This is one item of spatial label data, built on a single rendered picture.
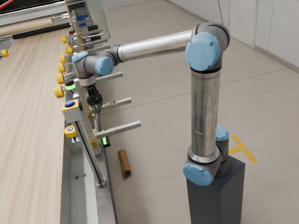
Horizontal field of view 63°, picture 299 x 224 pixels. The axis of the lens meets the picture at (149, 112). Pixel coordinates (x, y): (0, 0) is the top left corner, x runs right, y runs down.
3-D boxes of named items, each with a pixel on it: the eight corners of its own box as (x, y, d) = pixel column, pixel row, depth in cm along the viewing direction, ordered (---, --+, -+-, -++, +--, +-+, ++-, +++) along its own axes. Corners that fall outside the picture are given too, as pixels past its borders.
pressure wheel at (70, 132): (75, 138, 157) (69, 123, 150) (85, 140, 153) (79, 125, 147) (67, 146, 151) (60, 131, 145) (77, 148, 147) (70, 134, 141)
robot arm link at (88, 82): (77, 74, 136) (94, 70, 137) (80, 82, 138) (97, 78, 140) (78, 81, 128) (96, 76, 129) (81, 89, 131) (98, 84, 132)
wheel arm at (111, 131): (140, 125, 160) (139, 119, 157) (141, 127, 157) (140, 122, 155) (74, 144, 154) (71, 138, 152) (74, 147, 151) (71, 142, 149)
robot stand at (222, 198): (211, 202, 193) (210, 145, 160) (240, 222, 176) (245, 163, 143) (191, 224, 181) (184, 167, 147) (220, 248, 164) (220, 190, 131)
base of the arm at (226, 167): (211, 150, 156) (210, 138, 151) (238, 163, 143) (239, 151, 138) (191, 167, 147) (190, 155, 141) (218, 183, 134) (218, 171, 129)
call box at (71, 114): (83, 112, 113) (77, 98, 109) (83, 121, 107) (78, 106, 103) (67, 117, 112) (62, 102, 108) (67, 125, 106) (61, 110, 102)
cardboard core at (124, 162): (124, 148, 250) (130, 169, 225) (126, 154, 254) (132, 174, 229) (117, 150, 249) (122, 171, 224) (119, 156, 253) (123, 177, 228)
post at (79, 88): (99, 135, 181) (78, 76, 154) (99, 138, 178) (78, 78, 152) (94, 136, 180) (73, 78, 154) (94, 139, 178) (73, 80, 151)
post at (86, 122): (102, 155, 159) (78, 91, 133) (102, 159, 156) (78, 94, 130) (96, 157, 159) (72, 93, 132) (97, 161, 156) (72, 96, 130)
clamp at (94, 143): (98, 134, 159) (95, 128, 156) (99, 147, 148) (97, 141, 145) (88, 137, 158) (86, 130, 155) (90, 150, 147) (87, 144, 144)
